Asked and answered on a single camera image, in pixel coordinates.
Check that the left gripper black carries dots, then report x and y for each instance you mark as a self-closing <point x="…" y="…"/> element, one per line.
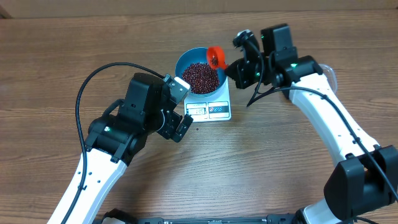
<point x="173" y="125"/>

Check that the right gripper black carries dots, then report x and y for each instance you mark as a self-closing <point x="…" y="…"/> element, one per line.
<point x="237" y="72"/>

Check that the red measuring scoop blue handle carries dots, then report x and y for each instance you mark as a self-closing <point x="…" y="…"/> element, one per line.
<point x="216" y="58"/>

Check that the red beans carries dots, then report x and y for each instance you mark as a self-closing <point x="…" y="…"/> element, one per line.
<point x="201" y="77"/>

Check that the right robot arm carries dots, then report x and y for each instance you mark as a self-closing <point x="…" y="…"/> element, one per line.
<point x="365" y="175"/>

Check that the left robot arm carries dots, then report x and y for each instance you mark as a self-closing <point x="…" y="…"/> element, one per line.
<point x="116" y="137"/>

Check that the blue bowl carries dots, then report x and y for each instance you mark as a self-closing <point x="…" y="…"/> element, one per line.
<point x="192" y="56"/>

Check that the white digital kitchen scale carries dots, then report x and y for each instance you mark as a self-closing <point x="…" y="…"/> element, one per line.
<point x="215" y="106"/>

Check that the clear plastic container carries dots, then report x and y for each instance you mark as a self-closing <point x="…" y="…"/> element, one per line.
<point x="331" y="76"/>

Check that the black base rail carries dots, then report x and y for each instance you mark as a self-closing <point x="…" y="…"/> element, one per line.
<point x="119" y="216"/>

